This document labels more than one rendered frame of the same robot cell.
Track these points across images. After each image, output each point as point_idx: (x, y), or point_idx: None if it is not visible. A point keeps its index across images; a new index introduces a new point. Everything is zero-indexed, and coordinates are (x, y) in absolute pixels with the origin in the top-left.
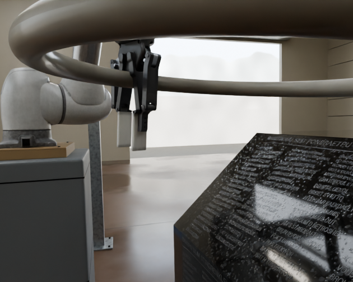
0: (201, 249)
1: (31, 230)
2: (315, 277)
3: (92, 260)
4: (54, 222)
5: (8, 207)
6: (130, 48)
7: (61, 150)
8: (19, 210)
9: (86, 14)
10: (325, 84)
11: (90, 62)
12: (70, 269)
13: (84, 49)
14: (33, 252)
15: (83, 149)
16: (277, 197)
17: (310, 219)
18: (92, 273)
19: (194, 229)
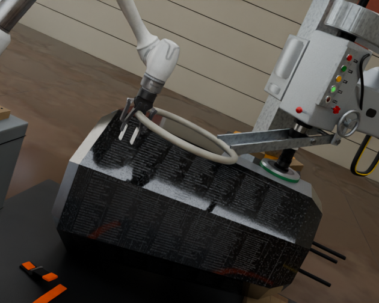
0: (119, 178)
1: None
2: (177, 184)
3: None
4: (3, 170)
5: None
6: (145, 102)
7: (8, 113)
8: None
9: (218, 161)
10: (181, 119)
11: (15, 24)
12: None
13: (20, 15)
14: None
15: None
16: (153, 156)
17: (170, 166)
18: None
19: (104, 168)
